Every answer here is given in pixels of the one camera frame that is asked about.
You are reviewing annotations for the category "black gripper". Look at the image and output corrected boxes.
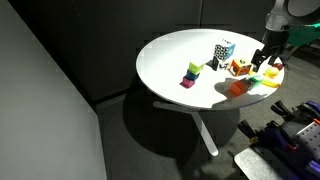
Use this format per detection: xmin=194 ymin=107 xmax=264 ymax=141
xmin=251 ymin=30 xmax=289 ymax=72

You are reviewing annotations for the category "orange block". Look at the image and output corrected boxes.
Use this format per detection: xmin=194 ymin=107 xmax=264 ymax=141
xmin=229 ymin=80 xmax=249 ymax=96

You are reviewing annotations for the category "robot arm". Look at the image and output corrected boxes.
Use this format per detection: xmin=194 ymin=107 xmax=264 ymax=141
xmin=251 ymin=0 xmax=320 ymax=72

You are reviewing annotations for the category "red toy fruit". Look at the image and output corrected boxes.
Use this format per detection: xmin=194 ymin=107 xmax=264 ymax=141
xmin=272 ymin=63 xmax=284 ymax=71

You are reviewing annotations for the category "yellow toy fruit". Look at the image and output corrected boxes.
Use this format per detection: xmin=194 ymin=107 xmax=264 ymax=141
xmin=264 ymin=67 xmax=279 ymax=78

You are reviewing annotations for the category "yellow toy banana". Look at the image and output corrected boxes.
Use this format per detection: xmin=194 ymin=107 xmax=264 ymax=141
xmin=261 ymin=79 xmax=281 ymax=88

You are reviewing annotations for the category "orange foam cube number nine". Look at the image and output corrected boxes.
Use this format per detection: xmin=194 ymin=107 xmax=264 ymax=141
xmin=229 ymin=58 xmax=252 ymax=76

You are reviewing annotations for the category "grey studded block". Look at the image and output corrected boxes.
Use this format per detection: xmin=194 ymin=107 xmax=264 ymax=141
xmin=247 ymin=78 xmax=257 ymax=88

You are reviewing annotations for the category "blue patterned foam cube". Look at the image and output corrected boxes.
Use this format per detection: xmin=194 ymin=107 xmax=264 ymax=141
xmin=214 ymin=39 xmax=235 ymax=60

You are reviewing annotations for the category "black white foam cube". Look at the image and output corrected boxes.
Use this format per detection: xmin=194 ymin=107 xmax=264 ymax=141
xmin=212 ymin=57 xmax=230 ymax=71

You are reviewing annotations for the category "lime green block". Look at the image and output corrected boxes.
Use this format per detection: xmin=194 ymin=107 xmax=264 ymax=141
xmin=188 ymin=62 xmax=204 ymax=75

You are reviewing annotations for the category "blue block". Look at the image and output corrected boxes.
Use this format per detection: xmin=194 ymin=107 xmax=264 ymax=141
xmin=185 ymin=70 xmax=200 ymax=81

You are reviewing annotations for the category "magenta block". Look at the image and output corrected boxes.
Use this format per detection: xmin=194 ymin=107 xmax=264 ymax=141
xmin=180 ymin=77 xmax=195 ymax=88

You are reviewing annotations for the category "round white table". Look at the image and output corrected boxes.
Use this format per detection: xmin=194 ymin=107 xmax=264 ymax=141
xmin=136 ymin=29 xmax=275 ymax=156

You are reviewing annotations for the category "purple black clamp pile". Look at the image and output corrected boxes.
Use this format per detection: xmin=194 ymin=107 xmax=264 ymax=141
xmin=238 ymin=101 xmax=320 ymax=180

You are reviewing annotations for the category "grey metal plate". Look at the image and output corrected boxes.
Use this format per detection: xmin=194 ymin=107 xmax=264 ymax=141
xmin=234 ymin=147 xmax=295 ymax=180

